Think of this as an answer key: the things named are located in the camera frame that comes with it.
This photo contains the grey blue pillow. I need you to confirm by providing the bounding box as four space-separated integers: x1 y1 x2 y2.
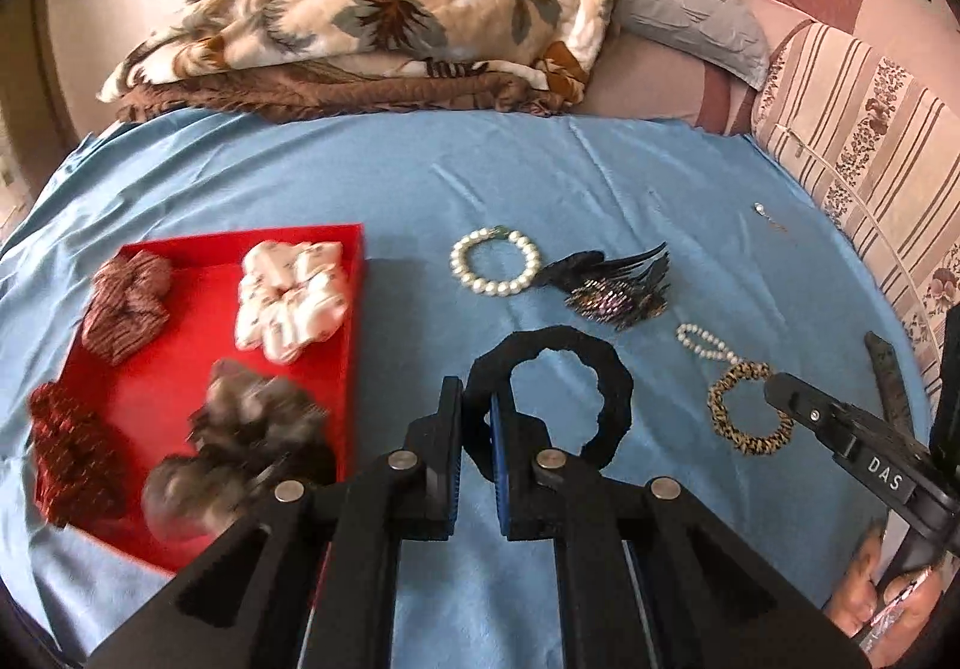
613 0 770 91

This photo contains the dark patterned strap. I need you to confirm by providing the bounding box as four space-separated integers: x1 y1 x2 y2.
862 329 918 439

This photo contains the brown fleece blanket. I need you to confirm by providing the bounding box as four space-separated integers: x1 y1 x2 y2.
116 61 566 123

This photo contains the red jewelry tray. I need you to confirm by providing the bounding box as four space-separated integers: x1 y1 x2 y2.
59 224 364 573

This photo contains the pink bed sheet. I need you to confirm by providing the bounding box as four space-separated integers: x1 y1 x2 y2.
576 0 958 134

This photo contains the black fabric scrunchie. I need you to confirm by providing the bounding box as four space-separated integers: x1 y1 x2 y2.
460 326 635 481

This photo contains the large white pearl bracelet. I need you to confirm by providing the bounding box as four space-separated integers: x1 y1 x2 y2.
449 225 544 299

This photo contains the dark red sparkly scrunchie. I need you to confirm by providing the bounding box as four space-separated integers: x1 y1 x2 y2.
28 382 125 527

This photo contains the white cherry print scrunchie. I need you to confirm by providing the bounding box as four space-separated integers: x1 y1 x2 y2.
235 240 352 365

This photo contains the grey brown fuzzy scrunchie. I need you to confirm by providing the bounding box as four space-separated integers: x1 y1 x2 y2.
142 359 335 541

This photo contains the person's right hand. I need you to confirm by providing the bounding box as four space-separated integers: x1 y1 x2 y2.
823 523 942 667

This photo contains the red white striped scrunchie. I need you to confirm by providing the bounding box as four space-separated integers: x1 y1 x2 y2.
82 250 172 365

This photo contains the black beaded hair clip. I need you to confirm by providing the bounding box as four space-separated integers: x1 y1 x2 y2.
530 242 670 331

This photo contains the pink striped floral pillow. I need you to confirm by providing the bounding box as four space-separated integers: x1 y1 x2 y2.
752 22 958 401

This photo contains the leopard print hair tie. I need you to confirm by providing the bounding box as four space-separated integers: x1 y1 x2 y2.
706 360 796 458

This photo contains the light blue bed cloth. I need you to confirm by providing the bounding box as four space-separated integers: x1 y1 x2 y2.
2 112 929 661

